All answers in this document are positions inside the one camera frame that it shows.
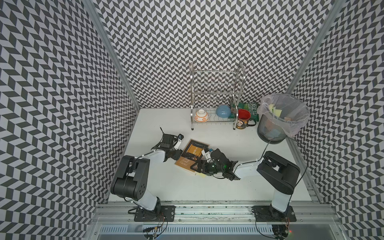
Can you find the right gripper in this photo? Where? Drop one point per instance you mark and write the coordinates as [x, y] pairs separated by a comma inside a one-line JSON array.
[[199, 166]]

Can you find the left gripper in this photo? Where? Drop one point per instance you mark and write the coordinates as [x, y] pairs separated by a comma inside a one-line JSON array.
[[177, 155]]

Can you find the brown book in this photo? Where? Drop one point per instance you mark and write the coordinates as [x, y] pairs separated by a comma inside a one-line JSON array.
[[191, 155]]

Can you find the yellow sticky note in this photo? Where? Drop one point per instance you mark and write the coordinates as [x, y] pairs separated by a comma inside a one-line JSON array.
[[201, 175]]

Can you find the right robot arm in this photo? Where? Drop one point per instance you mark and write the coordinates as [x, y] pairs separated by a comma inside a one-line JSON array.
[[277, 171]]

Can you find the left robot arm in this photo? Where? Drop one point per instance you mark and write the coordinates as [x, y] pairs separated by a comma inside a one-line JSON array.
[[131, 178]]

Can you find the discarded sticky notes pile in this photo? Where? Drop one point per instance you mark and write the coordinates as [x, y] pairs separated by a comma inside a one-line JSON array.
[[283, 114]]

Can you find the white orange patterned bowl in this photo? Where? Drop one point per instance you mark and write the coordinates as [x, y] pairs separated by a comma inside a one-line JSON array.
[[201, 116]]

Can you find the blue bowl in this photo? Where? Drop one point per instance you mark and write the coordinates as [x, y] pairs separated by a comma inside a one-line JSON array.
[[223, 111]]

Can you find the red interior mug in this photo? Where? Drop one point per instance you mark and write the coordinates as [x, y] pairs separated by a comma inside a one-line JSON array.
[[244, 120]]

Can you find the green snack bag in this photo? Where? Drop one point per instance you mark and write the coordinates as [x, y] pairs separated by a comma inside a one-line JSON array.
[[252, 108]]

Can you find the metal dish rack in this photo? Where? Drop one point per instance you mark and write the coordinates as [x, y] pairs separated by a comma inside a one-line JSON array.
[[211, 88]]

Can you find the mesh trash bin with liner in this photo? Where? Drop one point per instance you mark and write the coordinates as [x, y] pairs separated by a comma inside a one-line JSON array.
[[274, 130]]

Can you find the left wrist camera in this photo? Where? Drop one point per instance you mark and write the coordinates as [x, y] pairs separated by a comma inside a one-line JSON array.
[[180, 139]]

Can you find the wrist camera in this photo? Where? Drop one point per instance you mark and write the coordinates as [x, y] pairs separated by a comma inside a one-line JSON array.
[[207, 153], [180, 139]]

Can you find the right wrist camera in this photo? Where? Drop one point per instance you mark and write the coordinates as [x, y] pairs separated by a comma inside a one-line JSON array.
[[207, 153]]

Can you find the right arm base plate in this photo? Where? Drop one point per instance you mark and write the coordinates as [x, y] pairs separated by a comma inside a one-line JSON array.
[[269, 214]]

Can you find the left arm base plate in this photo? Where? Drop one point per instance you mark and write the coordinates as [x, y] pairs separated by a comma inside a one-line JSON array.
[[164, 213]]

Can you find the aluminium front rail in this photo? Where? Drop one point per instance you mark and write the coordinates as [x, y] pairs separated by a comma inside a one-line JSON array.
[[229, 212]]

